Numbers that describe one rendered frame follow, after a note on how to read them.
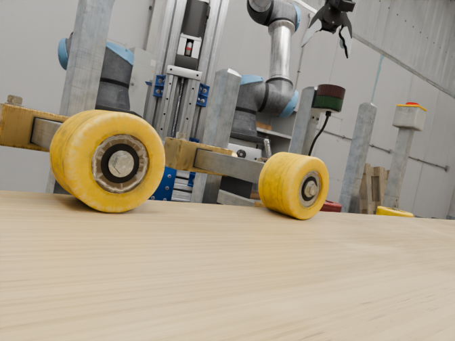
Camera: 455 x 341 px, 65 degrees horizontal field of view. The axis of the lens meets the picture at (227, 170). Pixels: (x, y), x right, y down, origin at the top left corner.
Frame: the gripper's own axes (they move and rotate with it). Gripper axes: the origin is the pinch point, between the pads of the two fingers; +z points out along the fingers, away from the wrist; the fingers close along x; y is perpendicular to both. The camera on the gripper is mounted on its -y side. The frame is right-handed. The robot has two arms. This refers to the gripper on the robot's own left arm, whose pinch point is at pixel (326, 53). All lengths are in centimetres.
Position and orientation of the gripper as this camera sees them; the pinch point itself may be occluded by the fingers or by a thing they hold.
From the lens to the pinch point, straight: 118.5
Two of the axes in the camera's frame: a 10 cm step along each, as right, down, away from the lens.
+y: -1.2, -0.8, 9.9
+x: -9.7, -1.9, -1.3
